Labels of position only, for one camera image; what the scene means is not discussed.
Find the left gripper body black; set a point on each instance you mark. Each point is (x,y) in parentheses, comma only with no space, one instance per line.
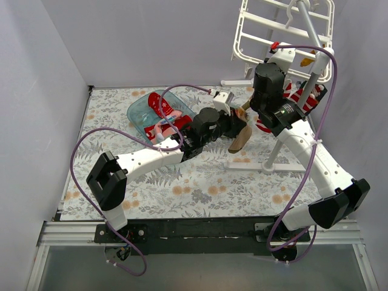
(237,124)

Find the beige brown striped sock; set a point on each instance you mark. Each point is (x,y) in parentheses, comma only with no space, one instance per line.
(245,133)

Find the red sock white pattern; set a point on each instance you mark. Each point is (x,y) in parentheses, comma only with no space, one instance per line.
(179,123)

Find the pink sock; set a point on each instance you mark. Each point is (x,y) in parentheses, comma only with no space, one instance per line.
(164,127)

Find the red snowflake sock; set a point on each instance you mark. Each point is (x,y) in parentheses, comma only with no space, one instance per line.
(159,105)

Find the red white striped sock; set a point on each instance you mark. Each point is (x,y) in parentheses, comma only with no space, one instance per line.
(261,126)

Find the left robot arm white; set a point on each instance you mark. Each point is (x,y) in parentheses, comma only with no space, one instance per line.
(111,174)

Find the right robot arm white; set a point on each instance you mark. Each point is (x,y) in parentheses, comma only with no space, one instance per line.
(340,193)

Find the white clip hanger rack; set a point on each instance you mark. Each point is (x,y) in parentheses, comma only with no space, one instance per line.
(261,23)

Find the floral tablecloth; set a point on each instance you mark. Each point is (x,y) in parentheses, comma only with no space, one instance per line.
(199,187)

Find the teal plastic basin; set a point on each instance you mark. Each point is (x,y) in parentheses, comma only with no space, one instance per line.
(141,115)

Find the yellow sock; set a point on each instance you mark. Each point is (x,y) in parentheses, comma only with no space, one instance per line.
(306,62)

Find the metal drying stand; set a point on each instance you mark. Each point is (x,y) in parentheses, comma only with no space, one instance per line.
(293,147)

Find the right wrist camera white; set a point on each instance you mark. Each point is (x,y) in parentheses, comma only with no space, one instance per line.
(282,57)

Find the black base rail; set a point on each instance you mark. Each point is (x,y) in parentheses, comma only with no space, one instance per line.
(246,234)

